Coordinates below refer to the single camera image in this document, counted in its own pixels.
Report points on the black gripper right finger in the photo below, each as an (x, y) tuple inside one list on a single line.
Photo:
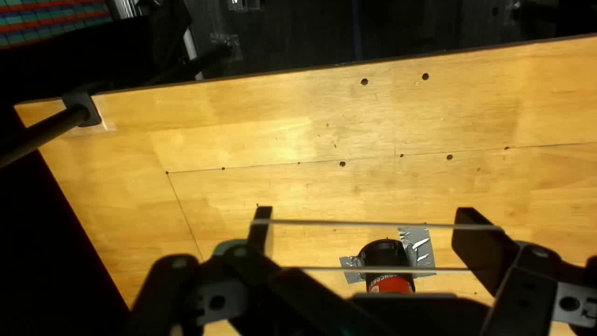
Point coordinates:
[(529, 281)]

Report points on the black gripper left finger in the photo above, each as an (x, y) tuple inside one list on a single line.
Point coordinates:
[(168, 288)]

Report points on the thin pale rubber band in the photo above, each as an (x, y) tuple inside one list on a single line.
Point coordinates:
[(374, 223)]

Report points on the black and red cup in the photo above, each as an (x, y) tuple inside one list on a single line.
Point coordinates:
[(389, 283)]

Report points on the black roll with grey tape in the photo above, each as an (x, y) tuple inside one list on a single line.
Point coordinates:
[(418, 244)]

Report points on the striped teal red cloth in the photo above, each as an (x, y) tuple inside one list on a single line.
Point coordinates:
[(43, 18)]

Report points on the grey pole clamp bracket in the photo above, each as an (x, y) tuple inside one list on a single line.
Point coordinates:
[(86, 104)]

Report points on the black stand frame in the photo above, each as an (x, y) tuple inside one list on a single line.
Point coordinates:
[(155, 44)]

